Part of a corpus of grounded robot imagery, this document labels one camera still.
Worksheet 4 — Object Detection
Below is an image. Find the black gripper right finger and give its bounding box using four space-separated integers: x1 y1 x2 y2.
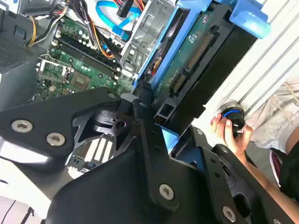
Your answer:
170 125 299 224

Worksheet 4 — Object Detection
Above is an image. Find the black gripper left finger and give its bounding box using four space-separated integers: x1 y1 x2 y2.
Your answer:
0 80 185 212

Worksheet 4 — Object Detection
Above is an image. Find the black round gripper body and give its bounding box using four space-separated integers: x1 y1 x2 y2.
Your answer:
45 149 220 224

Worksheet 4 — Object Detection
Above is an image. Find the round black tool blue ring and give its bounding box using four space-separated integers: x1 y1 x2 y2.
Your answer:
220 101 246 139

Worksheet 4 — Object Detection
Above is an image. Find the hard disk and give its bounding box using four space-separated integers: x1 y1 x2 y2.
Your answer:
133 0 272 150

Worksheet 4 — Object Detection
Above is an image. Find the person's hand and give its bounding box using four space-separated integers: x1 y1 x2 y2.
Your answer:
210 113 255 160

